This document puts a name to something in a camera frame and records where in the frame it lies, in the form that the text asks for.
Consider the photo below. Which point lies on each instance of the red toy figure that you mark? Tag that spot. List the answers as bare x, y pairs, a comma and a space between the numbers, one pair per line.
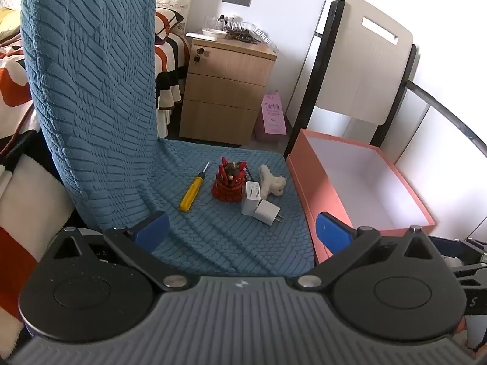
226, 190

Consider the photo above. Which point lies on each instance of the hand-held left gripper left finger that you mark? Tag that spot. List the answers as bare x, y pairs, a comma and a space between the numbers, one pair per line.
152, 230

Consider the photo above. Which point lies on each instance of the blue textured chair cover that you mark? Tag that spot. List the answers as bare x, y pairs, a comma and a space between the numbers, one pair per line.
95, 83

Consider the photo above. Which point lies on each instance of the white plush toy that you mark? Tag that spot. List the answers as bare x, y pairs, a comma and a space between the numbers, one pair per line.
268, 178

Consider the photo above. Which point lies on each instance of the pink paper bag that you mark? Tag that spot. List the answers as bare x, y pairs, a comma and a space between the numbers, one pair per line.
272, 121

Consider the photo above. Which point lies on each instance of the white bowl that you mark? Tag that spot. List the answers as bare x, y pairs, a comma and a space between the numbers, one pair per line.
213, 33

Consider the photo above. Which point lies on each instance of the white folding chair black frame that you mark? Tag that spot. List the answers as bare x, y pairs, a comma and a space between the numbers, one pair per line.
361, 64

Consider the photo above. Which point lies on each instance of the small white plug charger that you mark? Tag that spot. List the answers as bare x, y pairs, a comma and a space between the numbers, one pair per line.
266, 211

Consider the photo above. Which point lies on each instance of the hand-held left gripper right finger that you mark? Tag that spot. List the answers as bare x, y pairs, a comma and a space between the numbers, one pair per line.
331, 232

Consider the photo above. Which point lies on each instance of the pink cardboard box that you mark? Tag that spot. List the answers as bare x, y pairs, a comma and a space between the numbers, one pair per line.
323, 197

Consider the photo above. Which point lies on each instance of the wooden drawer nightstand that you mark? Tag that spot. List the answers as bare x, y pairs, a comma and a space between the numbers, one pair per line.
220, 83

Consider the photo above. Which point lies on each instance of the keys in drawer lock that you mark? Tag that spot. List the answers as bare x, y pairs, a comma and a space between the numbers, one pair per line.
198, 55

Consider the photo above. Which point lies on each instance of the orange white striped blanket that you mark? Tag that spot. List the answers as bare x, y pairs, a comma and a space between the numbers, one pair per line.
171, 64

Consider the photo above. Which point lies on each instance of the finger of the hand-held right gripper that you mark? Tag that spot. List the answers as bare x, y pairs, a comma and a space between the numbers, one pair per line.
471, 273
445, 245

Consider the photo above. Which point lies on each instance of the tall white power adapter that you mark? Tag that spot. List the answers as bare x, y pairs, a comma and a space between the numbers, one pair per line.
251, 197

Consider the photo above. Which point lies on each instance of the dark metal rail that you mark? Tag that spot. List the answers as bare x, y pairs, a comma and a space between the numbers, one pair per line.
437, 99

